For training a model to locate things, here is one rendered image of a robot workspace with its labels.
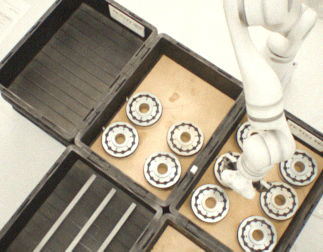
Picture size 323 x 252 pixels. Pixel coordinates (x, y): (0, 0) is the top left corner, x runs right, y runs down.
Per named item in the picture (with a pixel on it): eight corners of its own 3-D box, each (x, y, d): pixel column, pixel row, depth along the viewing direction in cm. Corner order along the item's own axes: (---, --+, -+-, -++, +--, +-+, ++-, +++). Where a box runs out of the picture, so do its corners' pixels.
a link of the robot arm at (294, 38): (327, 9, 111) (306, 44, 127) (294, -12, 113) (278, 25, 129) (305, 35, 109) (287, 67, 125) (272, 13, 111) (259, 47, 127)
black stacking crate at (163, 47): (160, 50, 139) (160, 32, 129) (242, 103, 134) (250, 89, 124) (79, 153, 129) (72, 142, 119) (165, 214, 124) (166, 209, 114)
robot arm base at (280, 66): (266, 52, 144) (279, 23, 128) (291, 68, 142) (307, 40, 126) (249, 73, 142) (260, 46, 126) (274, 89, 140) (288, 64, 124)
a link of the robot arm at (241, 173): (218, 178, 109) (222, 172, 103) (246, 143, 112) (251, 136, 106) (249, 202, 107) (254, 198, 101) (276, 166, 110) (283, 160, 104)
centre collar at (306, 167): (297, 155, 125) (297, 154, 124) (311, 166, 124) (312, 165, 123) (286, 168, 123) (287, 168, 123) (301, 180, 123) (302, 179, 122)
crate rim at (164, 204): (160, 34, 130) (160, 30, 128) (250, 91, 125) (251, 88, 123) (72, 144, 120) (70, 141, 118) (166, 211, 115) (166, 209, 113)
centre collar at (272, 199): (275, 188, 122) (275, 187, 121) (292, 197, 121) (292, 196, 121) (267, 204, 120) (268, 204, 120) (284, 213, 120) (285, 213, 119)
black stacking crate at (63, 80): (83, 0, 144) (77, -22, 134) (159, 50, 139) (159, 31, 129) (-1, 95, 134) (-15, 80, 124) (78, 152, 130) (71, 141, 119)
